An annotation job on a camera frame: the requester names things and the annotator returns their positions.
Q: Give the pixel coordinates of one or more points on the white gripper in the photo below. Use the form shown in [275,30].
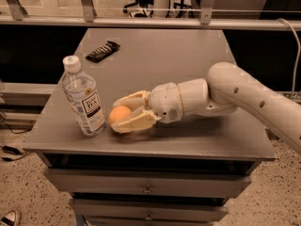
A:
[165,102]

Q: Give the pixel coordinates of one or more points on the orange fruit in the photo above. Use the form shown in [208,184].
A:
[118,113]

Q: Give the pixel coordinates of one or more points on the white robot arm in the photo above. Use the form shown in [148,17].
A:
[225,88]

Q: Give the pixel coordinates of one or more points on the clear plastic water bottle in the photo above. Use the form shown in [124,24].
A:
[81,92]

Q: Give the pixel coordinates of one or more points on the black snack bar wrapper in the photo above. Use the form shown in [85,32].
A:
[103,52]

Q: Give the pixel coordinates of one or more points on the black office chair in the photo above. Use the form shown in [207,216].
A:
[140,0]

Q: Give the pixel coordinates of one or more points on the metal railing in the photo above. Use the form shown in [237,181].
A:
[209,14]

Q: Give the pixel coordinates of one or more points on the white sneaker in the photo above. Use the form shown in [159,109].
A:
[11,218]

